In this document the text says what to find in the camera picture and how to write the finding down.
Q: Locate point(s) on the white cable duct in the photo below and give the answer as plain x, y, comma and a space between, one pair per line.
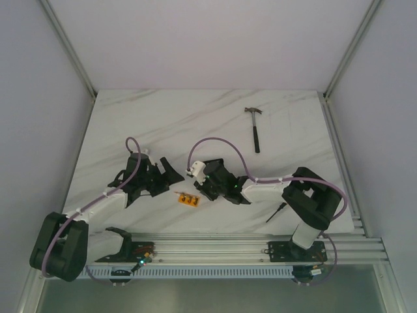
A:
198, 271

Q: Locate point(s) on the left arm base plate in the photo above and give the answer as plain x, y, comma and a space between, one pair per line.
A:
137, 252

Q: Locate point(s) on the aluminium rail frame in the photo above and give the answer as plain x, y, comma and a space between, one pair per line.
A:
229, 249

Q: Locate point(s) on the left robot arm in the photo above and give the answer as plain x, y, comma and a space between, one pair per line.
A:
67, 242

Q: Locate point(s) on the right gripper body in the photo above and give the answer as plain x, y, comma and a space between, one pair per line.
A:
210, 190

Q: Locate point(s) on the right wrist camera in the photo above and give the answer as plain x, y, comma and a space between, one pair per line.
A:
196, 171

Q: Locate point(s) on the orange handled screwdriver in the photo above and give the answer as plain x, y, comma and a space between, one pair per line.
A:
281, 206

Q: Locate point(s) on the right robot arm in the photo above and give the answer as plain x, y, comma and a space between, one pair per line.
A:
316, 201

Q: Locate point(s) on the claw hammer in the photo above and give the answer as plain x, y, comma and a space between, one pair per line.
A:
254, 112

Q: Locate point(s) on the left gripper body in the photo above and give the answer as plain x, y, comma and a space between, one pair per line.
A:
159, 182

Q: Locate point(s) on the orange terminal block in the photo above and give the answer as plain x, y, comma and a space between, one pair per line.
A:
188, 199

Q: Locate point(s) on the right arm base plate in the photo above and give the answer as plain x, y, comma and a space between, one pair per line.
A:
287, 251

